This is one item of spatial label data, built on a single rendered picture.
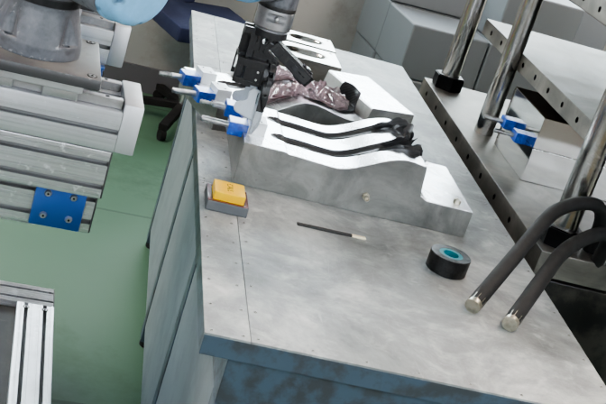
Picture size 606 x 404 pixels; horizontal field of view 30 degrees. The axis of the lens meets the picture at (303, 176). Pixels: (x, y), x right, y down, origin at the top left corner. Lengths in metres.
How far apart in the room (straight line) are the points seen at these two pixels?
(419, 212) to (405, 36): 2.26
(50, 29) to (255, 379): 0.65
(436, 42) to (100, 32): 2.34
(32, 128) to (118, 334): 1.39
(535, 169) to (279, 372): 1.38
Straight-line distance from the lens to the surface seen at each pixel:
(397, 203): 2.32
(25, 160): 1.97
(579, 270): 2.58
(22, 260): 3.52
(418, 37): 4.51
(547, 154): 2.97
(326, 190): 2.29
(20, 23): 1.90
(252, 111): 2.26
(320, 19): 5.32
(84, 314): 3.31
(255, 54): 2.25
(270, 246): 2.03
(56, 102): 1.93
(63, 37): 1.92
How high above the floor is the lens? 1.60
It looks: 19 degrees down
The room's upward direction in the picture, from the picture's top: 18 degrees clockwise
